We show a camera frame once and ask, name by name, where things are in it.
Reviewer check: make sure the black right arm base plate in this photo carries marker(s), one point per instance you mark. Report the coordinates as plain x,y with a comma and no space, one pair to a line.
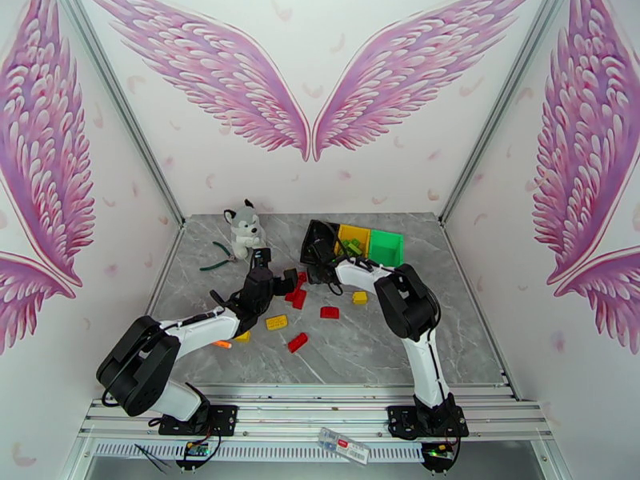
402,421

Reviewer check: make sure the green plastic bin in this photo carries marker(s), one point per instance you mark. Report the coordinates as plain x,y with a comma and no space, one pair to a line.
386,248

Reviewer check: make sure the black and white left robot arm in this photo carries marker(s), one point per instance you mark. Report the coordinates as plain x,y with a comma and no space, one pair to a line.
137,368

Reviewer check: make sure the aluminium frame post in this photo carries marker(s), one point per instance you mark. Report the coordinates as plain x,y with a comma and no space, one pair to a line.
500,113
125,113

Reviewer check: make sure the grey husky plush toy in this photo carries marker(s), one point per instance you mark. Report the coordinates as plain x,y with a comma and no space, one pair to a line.
245,231

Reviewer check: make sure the aluminium rail frame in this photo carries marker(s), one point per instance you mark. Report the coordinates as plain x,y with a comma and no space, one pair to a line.
310,411

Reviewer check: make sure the long yellow lego brick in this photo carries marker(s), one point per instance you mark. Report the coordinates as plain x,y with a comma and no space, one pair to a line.
276,322

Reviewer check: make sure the black plastic bin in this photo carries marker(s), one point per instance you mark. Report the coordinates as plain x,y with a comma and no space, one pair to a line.
307,238

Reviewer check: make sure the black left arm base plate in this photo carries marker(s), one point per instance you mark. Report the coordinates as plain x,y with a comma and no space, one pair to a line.
222,418

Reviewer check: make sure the black circuit board green light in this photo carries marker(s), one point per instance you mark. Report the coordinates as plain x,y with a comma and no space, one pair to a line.
437,451

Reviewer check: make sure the small green circuit board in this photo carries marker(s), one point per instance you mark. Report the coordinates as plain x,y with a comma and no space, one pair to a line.
196,449

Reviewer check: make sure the black tweezers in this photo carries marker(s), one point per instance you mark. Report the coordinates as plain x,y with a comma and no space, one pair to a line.
155,457

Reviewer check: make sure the white label card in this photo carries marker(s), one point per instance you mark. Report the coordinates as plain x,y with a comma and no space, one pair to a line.
345,446

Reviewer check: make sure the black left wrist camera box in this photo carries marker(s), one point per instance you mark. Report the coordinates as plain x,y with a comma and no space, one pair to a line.
261,255

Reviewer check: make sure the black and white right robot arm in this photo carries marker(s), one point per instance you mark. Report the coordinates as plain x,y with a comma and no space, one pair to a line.
425,363

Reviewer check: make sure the yellow plastic bin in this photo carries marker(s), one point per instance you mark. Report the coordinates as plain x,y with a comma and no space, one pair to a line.
361,233

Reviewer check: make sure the orange marker pen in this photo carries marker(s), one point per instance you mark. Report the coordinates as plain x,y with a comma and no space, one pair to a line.
225,345

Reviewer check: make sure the long green lego brick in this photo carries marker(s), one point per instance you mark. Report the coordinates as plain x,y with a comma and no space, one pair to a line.
356,247

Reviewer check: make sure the long red lego brick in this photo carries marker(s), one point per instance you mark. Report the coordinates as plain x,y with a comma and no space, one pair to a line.
298,342

